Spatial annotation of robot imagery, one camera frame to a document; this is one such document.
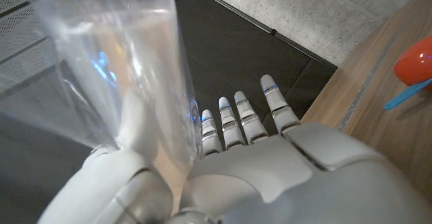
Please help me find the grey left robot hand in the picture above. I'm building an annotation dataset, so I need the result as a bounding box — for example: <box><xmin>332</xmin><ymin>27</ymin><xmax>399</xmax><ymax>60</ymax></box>
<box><xmin>36</xmin><ymin>74</ymin><xmax>432</xmax><ymax>224</ymax></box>

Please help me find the silver metal cylinder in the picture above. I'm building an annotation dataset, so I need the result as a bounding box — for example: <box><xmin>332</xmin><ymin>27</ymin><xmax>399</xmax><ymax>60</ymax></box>
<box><xmin>0</xmin><ymin>0</ymin><xmax>203</xmax><ymax>215</ymax></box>

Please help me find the red ball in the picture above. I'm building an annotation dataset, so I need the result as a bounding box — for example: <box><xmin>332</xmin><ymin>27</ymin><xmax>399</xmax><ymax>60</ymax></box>
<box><xmin>394</xmin><ymin>36</ymin><xmax>432</xmax><ymax>90</ymax></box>

